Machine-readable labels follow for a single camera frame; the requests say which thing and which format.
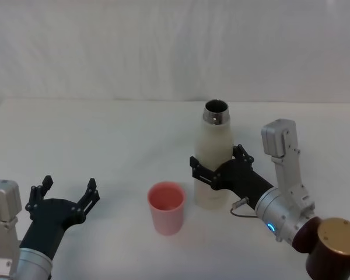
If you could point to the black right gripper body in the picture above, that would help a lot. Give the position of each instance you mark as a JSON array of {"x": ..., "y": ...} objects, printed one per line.
[{"x": 242, "y": 181}]

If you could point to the white table cloth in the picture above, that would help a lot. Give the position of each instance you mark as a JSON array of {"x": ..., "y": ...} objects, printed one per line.
[{"x": 105, "y": 140}]

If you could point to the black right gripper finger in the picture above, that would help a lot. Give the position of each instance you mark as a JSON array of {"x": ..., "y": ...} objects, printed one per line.
[
  {"x": 243, "y": 156},
  {"x": 204, "y": 175}
]

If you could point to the pink cup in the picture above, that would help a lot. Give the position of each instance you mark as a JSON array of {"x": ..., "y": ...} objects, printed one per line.
[{"x": 167, "y": 216}]

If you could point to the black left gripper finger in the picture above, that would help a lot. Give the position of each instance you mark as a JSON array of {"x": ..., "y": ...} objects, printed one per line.
[
  {"x": 38, "y": 195},
  {"x": 89, "y": 201}
]

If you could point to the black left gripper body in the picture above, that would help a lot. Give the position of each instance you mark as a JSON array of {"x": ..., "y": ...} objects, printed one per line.
[{"x": 49, "y": 221}]

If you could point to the cream vacuum bottle steel neck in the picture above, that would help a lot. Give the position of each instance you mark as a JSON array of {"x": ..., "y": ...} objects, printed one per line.
[{"x": 213, "y": 140}]

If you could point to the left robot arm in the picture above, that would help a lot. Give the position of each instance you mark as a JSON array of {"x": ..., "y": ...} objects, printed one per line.
[{"x": 3, "y": 227}]

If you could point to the white curtain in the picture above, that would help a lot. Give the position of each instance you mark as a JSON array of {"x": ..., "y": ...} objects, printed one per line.
[{"x": 163, "y": 49}]

